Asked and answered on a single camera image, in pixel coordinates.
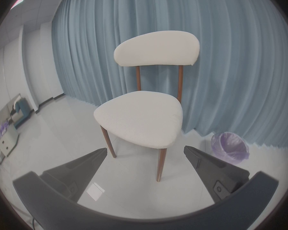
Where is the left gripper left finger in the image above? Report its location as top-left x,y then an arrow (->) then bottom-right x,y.
40,148 -> 108,203

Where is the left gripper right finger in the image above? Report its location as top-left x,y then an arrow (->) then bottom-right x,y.
184,146 -> 250,203

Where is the purple plastic bag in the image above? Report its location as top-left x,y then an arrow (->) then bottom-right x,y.
211,132 -> 250,165

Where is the white trash bin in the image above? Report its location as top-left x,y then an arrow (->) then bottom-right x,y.
212,133 -> 248,165

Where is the cream wooden chair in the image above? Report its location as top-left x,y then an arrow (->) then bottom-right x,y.
94,31 -> 200,182

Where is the blue-green curtain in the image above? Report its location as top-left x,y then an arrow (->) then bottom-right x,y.
52,0 -> 288,150

